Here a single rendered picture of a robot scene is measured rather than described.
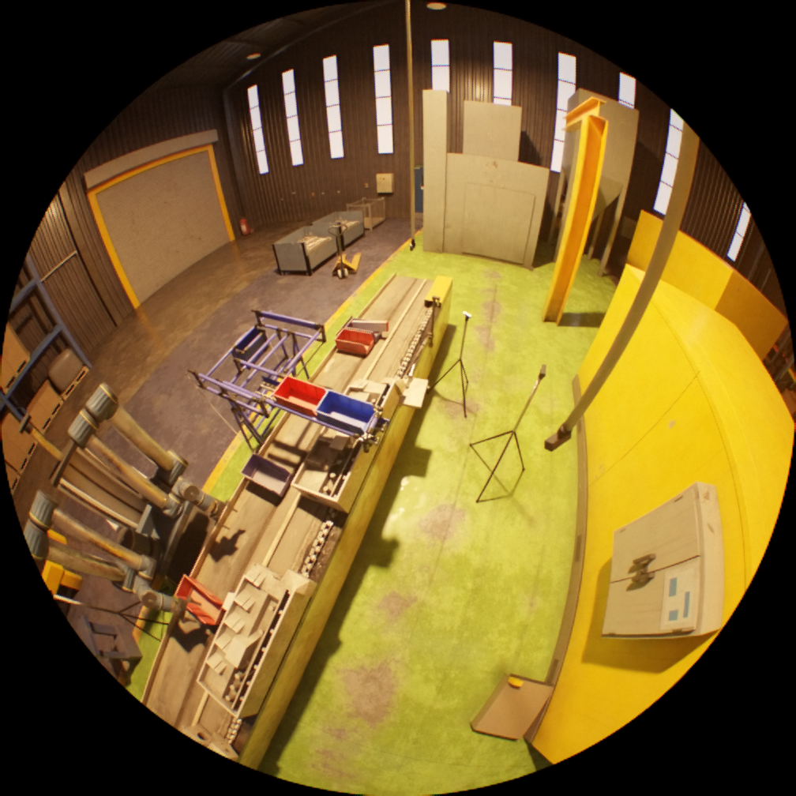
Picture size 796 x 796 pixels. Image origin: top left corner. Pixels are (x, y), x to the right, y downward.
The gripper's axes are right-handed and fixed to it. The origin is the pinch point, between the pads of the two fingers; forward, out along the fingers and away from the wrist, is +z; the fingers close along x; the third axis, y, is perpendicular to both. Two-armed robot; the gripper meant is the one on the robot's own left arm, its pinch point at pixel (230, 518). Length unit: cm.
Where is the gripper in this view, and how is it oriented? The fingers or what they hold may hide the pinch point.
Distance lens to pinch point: 195.8
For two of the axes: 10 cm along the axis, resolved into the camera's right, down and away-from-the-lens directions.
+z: 4.2, 6.8, 6.0
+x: 2.3, -7.2, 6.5
